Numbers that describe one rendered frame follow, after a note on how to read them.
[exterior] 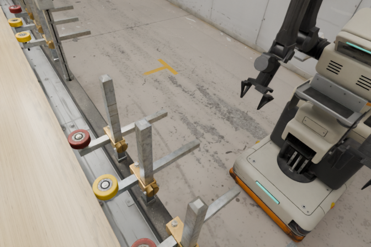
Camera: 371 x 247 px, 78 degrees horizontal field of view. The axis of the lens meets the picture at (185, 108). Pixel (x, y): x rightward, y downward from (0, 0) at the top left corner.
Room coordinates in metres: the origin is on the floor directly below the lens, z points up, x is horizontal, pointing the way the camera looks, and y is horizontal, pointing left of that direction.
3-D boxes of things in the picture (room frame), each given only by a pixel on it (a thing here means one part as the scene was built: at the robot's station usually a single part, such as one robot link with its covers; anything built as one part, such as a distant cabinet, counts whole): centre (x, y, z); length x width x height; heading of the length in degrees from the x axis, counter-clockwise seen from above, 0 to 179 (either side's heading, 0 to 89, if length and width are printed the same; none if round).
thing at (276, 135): (1.05, -0.90, 0.59); 0.55 x 0.34 x 0.83; 42
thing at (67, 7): (1.84, 1.22, 0.84); 0.43 x 0.03 x 0.04; 132
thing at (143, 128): (0.43, 0.11, 0.93); 0.04 x 0.04 x 0.48; 42
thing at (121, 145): (0.63, 0.29, 0.82); 0.14 x 0.06 x 0.05; 42
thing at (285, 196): (0.99, -0.83, 0.16); 0.67 x 0.64 x 0.25; 132
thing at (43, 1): (1.17, 0.77, 1.18); 0.07 x 0.07 x 0.08; 42
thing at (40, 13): (1.36, 0.94, 0.92); 0.04 x 0.04 x 0.48; 42
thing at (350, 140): (0.83, -0.75, 0.68); 0.28 x 0.27 x 0.25; 42
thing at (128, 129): (0.69, 0.26, 0.82); 0.43 x 0.03 x 0.04; 132
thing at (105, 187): (0.37, 0.24, 0.85); 0.08 x 0.08 x 0.11
